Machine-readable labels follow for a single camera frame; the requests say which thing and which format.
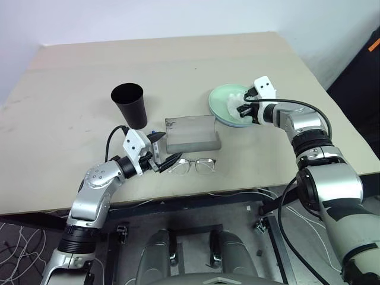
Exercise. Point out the green plate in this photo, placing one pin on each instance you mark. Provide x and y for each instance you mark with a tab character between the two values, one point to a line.
219	101

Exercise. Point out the dark grey rounded shape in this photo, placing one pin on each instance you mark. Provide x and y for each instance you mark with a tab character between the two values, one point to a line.
237	255
157	255

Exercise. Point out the light blue plate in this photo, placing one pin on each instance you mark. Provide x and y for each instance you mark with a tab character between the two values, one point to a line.
228	124

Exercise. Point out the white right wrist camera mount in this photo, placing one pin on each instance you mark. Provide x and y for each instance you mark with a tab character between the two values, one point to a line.
265	86

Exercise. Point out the black object with orange tag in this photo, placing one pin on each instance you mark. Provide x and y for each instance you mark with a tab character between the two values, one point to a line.
356	89

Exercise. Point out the small white plate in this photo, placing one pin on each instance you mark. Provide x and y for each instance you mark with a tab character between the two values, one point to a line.
234	102

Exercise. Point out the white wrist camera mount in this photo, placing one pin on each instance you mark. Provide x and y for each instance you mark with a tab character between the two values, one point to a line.
133	145
265	86

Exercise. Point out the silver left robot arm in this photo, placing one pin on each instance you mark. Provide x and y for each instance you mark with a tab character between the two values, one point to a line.
95	178

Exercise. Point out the black metal table frame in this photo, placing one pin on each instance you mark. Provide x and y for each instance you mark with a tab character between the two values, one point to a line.
190	205

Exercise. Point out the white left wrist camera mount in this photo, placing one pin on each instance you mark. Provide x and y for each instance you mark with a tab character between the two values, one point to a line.
133	145

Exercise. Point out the grey glasses case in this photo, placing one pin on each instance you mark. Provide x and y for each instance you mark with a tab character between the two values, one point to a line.
190	133

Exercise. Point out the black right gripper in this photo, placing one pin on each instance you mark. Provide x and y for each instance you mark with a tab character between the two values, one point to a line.
254	114

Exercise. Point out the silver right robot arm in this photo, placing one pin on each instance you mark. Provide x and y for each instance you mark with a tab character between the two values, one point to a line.
332	184

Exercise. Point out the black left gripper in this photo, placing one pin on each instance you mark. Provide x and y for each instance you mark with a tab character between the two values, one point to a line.
145	162

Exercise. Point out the clear frame glasses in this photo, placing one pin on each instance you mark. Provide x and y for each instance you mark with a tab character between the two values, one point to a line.
205	167

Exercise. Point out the black cup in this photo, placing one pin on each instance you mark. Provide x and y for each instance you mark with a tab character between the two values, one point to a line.
133	110

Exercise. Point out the silver metal latch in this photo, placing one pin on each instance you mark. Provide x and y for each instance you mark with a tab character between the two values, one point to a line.
261	227
121	232

